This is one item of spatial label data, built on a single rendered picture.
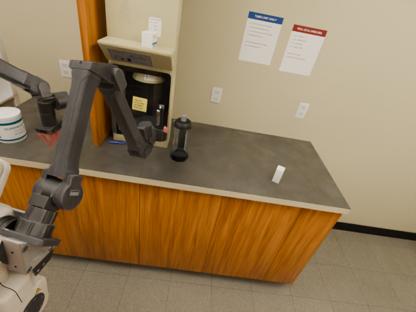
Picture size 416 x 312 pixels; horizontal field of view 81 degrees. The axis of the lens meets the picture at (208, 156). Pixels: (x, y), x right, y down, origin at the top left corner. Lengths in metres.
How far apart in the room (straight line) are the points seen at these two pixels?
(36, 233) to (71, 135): 0.26
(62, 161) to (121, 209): 0.81
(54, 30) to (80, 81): 1.20
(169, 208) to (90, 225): 0.53
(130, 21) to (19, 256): 0.99
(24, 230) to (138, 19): 0.94
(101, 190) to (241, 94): 1.09
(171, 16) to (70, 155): 0.77
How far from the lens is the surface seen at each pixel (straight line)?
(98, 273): 2.07
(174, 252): 1.76
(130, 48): 1.20
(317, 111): 1.96
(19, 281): 1.09
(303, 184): 1.52
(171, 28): 1.26
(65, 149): 0.77
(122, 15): 1.30
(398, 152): 2.46
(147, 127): 1.09
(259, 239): 1.63
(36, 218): 0.76
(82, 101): 0.77
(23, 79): 1.15
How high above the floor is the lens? 1.78
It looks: 34 degrees down
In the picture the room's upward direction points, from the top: 12 degrees clockwise
